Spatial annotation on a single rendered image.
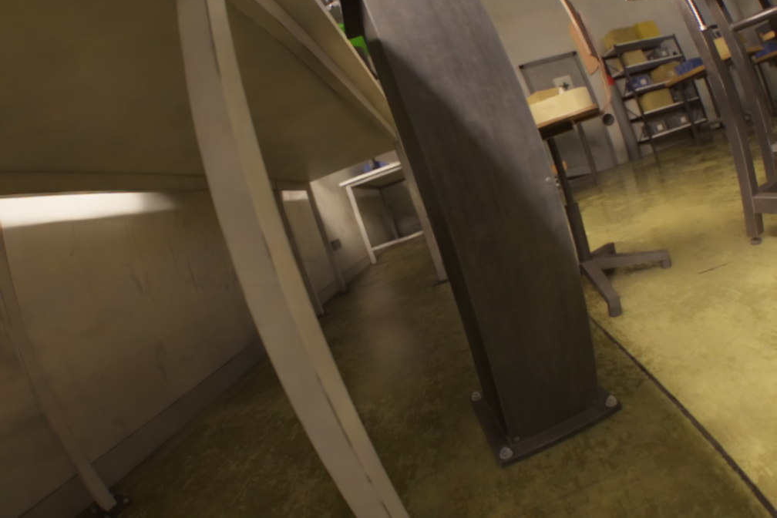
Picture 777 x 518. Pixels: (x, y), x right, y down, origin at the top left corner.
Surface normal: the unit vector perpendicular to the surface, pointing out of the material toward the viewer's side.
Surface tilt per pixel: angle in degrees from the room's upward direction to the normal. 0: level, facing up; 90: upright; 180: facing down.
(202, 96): 90
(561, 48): 90
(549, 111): 90
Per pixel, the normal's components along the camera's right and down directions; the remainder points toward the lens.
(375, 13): 0.02, 0.03
